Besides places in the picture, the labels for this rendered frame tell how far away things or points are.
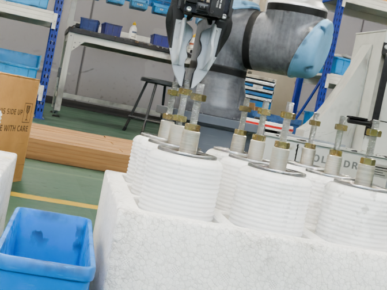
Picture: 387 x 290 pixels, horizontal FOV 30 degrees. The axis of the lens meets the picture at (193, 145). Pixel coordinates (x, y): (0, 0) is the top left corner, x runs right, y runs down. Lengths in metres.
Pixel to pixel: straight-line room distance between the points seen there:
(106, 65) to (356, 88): 6.20
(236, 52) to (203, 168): 0.57
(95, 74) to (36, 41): 0.82
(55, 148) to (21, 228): 1.69
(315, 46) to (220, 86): 0.20
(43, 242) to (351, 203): 0.44
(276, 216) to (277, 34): 0.55
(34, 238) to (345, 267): 0.45
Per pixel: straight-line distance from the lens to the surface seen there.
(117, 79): 9.23
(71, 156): 2.76
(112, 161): 2.77
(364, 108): 3.26
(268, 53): 1.38
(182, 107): 1.01
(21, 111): 2.06
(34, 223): 1.07
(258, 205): 0.89
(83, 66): 9.19
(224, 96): 1.39
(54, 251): 1.08
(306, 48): 1.35
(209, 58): 0.97
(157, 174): 0.87
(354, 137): 3.29
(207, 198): 0.87
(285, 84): 7.38
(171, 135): 1.01
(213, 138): 1.38
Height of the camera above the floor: 0.31
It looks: 3 degrees down
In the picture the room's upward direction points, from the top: 11 degrees clockwise
